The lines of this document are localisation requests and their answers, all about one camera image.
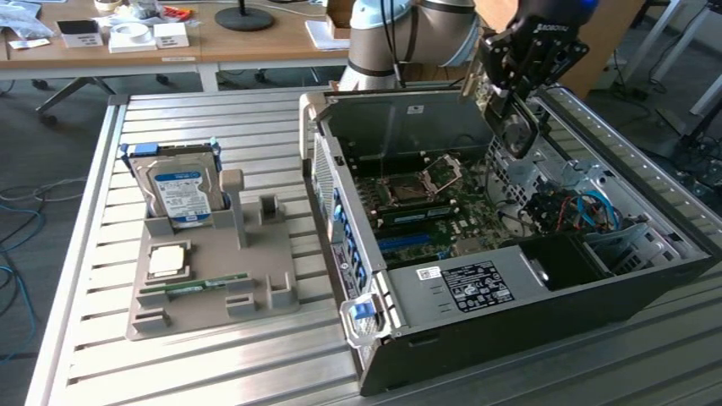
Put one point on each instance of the grey plastic parts rack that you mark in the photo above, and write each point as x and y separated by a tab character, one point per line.
214	254

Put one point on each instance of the brown cardboard box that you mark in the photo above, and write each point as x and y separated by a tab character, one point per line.
338	14

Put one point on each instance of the blue case latch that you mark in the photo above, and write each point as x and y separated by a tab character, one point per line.
363	311

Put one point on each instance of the black plastic air duct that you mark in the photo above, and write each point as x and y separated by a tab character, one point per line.
563	262

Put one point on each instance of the white metal desk leg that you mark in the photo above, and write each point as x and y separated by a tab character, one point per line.
669	59

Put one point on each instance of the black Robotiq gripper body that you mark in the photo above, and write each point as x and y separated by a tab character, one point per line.
555	21

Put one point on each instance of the perforated metal disk bay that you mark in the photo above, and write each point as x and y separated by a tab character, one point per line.
563	169

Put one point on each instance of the wooden office desk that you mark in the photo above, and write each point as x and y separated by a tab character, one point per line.
56	59

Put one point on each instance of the white tape roll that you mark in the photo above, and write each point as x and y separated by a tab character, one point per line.
115	34

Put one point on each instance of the CPU socket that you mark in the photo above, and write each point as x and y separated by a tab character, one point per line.
406	190

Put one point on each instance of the clear plastic bag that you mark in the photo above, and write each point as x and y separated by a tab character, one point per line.
23	25

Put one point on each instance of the grey power supply unit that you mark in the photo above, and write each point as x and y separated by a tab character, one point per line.
418	296

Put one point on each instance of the black open PC case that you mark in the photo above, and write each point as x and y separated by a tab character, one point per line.
507	338

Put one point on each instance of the hard disk in blue caddy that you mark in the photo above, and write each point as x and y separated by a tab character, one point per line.
180	190

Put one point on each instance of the black round lamp base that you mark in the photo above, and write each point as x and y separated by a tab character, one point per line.
246	20

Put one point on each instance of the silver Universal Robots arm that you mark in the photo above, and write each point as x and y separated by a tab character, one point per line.
434	25

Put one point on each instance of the installed RAM stick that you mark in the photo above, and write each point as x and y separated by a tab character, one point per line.
418	213

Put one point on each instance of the silver CPU chip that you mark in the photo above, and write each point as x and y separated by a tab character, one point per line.
168	260

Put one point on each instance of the green motherboard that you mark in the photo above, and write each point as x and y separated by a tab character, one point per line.
485	211

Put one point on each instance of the white label card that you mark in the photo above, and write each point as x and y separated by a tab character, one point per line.
28	43

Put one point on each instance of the small white box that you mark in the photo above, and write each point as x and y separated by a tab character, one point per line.
170	34

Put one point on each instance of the white box with black lid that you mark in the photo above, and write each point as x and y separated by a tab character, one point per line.
82	40

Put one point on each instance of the green loose RAM stick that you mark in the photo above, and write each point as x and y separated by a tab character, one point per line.
186	287

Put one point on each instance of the orange small item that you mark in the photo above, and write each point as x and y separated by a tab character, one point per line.
178	12

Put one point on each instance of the blue expansion slot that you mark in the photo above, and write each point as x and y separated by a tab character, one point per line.
406	243

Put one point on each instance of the metal socket cover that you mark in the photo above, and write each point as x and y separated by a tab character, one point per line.
442	173

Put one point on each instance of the plain metal disk bay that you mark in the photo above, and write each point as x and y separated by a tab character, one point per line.
637	249

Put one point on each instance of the graphics card with metal bracket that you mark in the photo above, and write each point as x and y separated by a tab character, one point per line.
515	135

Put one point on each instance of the flat white box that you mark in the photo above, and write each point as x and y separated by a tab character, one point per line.
132	47

